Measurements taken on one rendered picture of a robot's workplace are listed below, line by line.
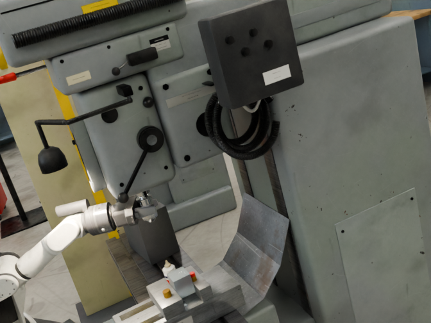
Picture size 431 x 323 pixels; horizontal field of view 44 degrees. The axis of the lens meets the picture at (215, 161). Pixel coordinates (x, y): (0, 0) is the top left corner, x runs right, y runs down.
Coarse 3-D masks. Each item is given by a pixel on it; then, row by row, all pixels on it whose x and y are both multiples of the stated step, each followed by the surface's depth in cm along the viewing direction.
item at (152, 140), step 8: (144, 128) 141; (152, 128) 141; (144, 136) 141; (152, 136) 141; (160, 136) 142; (144, 144) 141; (152, 144) 142; (160, 144) 143; (144, 152) 142; (152, 152) 143; (136, 168) 142; (128, 184) 142; (120, 200) 141
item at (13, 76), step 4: (36, 68) 148; (40, 68) 149; (44, 68) 149; (12, 72) 146; (20, 72) 147; (24, 72) 147; (28, 72) 148; (32, 72) 148; (0, 76) 146; (4, 76) 146; (8, 76) 146; (12, 76) 146; (16, 76) 147; (20, 76) 147; (0, 80) 145; (4, 80) 146; (8, 80) 146; (12, 80) 147; (0, 84) 146
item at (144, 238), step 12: (168, 216) 190; (132, 228) 193; (144, 228) 186; (156, 228) 188; (168, 228) 191; (132, 240) 201; (144, 240) 187; (156, 240) 189; (168, 240) 192; (144, 252) 191; (156, 252) 190; (168, 252) 192
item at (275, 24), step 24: (264, 0) 126; (216, 24) 117; (240, 24) 119; (264, 24) 121; (288, 24) 123; (216, 48) 118; (240, 48) 120; (264, 48) 122; (288, 48) 124; (216, 72) 123; (240, 72) 121; (264, 72) 123; (288, 72) 125; (240, 96) 122; (264, 96) 125
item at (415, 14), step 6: (396, 12) 624; (402, 12) 612; (408, 12) 601; (414, 12) 589; (420, 12) 579; (426, 12) 574; (414, 18) 570; (426, 18) 585; (426, 72) 598; (6, 132) 965; (0, 138) 921; (6, 138) 912
